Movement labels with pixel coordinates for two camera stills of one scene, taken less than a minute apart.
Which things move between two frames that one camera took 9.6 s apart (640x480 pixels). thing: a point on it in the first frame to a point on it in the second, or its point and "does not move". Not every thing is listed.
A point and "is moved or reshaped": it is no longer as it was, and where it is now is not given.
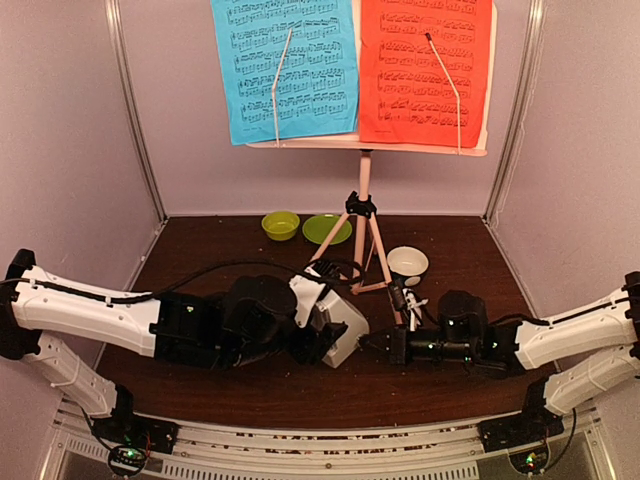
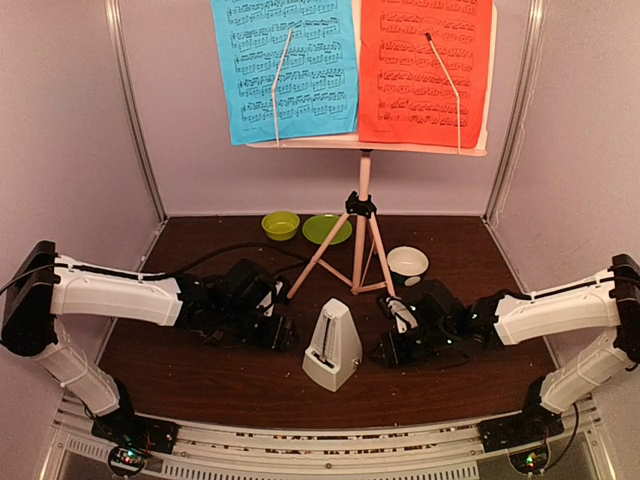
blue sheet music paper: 288,67 does not move
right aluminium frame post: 536,21 does not move
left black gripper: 318,343 to 276,337
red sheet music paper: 424,71 does not move
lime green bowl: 280,225 does not move
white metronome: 334,308 is moved or reshaped
